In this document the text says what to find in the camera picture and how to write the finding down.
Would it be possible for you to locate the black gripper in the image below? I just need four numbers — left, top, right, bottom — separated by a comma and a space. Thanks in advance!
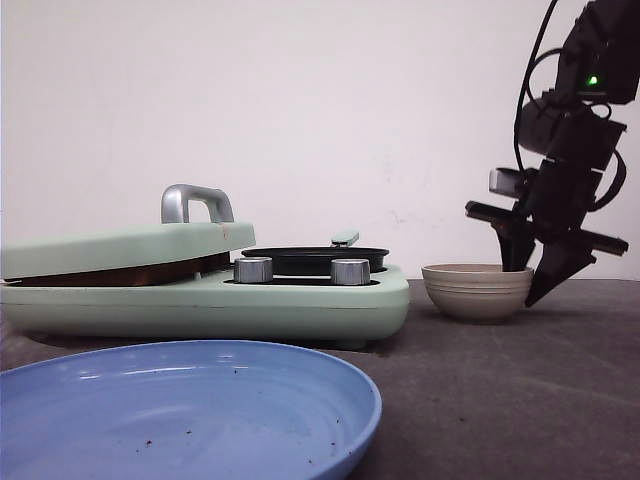
464, 102, 630, 309

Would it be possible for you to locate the beige ribbed ceramic bowl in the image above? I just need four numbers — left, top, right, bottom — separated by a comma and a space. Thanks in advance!
421, 263, 534, 324

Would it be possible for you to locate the white bread slice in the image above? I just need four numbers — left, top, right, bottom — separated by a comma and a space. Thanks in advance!
5, 252, 231, 287

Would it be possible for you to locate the breakfast maker hinged lid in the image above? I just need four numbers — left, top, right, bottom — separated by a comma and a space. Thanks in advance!
1, 184, 256, 281

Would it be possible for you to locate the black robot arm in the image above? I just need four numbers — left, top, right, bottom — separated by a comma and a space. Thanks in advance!
465, 1, 639, 307

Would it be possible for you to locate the mint green breakfast maker base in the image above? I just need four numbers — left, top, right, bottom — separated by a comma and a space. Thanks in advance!
1, 266, 410, 343

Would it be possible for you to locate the right silver control knob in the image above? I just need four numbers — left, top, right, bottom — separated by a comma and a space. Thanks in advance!
330, 258, 370, 286

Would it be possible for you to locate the silver control knob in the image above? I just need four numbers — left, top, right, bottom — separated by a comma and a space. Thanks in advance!
233, 257, 273, 284
330, 258, 370, 286

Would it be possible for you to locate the black round frying pan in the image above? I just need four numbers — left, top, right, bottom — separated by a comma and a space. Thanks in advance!
242, 229, 389, 276

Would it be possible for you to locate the left silver control knob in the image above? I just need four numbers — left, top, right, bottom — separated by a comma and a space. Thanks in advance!
233, 257, 273, 284

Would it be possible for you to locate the blue round plate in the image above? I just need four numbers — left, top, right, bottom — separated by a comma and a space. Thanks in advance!
1, 340, 382, 479

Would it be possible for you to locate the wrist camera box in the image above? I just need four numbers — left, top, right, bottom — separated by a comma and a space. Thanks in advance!
489, 168, 529, 199

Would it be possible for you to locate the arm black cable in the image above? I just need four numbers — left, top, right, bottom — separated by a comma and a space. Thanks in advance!
512, 0, 628, 214

